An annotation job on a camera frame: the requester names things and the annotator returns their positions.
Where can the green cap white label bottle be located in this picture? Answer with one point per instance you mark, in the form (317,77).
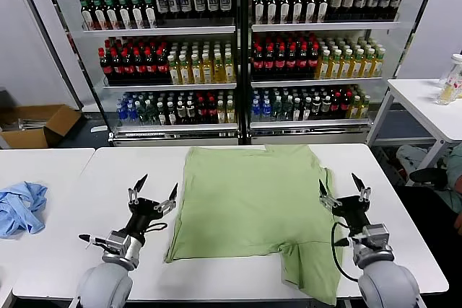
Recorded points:
(259,10)
(297,10)
(150,16)
(138,16)
(87,16)
(323,10)
(100,16)
(271,10)
(310,10)
(284,10)
(125,16)
(113,16)

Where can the yellow tea bottle green cap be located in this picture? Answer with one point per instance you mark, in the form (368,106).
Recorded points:
(345,66)
(174,71)
(218,71)
(367,66)
(229,71)
(356,66)
(334,66)
(207,71)
(377,66)
(323,66)
(196,71)
(185,71)

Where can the grey metal rods bundle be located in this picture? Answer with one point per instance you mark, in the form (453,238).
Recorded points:
(25,124)

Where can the light green printed t-shirt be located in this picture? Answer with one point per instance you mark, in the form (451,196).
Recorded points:
(245,207)

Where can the open brown cardboard box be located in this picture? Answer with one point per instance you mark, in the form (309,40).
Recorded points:
(21,138)

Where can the small blue drink bottle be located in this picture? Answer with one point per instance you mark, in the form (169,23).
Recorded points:
(266,110)
(121,113)
(132,113)
(256,110)

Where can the seated person in green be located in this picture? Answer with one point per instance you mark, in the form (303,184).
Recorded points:
(455,167)

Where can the black chair seat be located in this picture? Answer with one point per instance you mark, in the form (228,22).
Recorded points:
(427,177)

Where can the red cap cola bottle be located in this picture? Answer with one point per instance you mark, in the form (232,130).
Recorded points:
(303,62)
(139,68)
(291,62)
(162,68)
(116,68)
(127,68)
(150,68)
(314,62)
(280,62)
(257,62)
(105,68)
(269,62)

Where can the white cooler shelf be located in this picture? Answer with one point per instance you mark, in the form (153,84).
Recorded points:
(325,27)
(177,127)
(169,86)
(317,82)
(310,123)
(159,31)

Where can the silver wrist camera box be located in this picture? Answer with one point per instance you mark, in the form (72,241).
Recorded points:
(118,240)
(375,235)

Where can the white side table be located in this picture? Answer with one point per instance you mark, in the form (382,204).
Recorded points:
(415,99)

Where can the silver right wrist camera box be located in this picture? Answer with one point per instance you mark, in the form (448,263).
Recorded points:
(375,235)

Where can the crumpled light blue shirt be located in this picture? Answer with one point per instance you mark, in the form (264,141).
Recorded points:
(21,210)

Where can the dark bottle beige label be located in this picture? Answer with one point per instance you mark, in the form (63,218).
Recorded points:
(349,1)
(337,1)

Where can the small dark white label bottle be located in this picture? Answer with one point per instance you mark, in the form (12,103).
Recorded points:
(316,110)
(181,113)
(307,110)
(326,110)
(296,110)
(162,113)
(172,113)
(191,113)

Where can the clear glass bottle white cap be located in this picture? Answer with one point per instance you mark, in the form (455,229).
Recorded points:
(449,84)

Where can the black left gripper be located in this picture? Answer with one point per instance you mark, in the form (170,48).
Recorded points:
(144,210)

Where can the small red label cola bottle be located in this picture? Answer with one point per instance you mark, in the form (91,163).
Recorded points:
(201,113)
(211,113)
(346,110)

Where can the small yellow tea bottle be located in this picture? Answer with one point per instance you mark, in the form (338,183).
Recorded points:
(355,110)
(365,110)
(230,113)
(221,113)

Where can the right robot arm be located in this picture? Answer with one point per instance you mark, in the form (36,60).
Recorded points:
(390,286)

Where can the small white flat object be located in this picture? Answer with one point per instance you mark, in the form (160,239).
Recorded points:
(99,128)

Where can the small green tinted bottle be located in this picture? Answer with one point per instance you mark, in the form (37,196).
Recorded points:
(277,110)
(142,113)
(152,113)
(287,110)

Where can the pale crumpled cloth pile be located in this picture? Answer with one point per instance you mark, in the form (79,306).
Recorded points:
(411,156)

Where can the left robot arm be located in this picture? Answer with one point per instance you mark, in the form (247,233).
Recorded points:
(104,286)

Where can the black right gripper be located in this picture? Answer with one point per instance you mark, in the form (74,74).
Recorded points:
(352,210)

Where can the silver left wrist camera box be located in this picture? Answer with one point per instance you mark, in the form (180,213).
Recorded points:
(118,240)

